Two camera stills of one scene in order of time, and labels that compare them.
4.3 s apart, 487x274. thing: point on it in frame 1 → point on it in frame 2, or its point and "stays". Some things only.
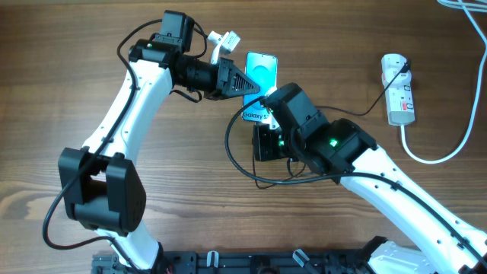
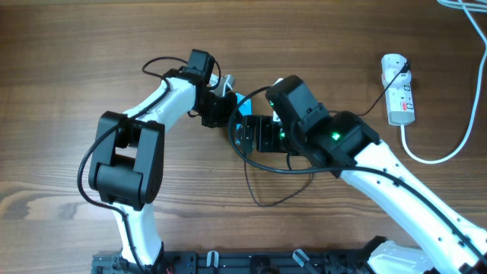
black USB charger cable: [407, 64] → [407, 66]
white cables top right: [479, 5] stays
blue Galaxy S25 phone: [262, 69] → [246, 109]
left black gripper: [226, 72] → [230, 100]
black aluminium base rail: [243, 262] stays
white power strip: [399, 100] stays
